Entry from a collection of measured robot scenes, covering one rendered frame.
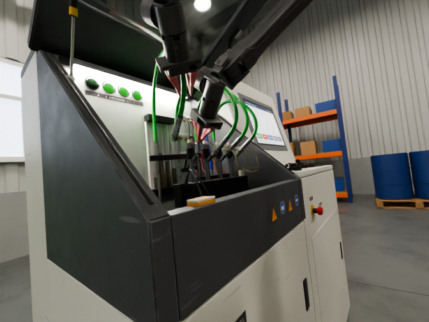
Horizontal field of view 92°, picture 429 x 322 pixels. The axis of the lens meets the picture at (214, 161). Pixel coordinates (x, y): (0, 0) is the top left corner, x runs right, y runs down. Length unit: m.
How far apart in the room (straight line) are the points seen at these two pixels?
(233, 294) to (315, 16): 8.10
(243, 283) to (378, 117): 6.79
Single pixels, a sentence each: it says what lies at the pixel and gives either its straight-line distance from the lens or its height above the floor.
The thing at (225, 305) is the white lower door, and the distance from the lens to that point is 0.48.
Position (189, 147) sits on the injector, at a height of 1.10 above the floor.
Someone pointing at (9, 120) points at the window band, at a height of 2.13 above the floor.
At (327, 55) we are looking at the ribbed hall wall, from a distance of 7.66.
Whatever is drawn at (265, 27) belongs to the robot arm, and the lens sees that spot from 0.66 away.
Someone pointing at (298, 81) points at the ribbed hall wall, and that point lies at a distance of 7.57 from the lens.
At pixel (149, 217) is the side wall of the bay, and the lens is 0.32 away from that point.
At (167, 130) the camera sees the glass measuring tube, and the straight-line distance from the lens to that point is 1.03.
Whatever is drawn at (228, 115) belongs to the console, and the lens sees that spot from 1.07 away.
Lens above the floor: 1.01
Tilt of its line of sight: 3 degrees up
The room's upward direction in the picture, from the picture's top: 6 degrees counter-clockwise
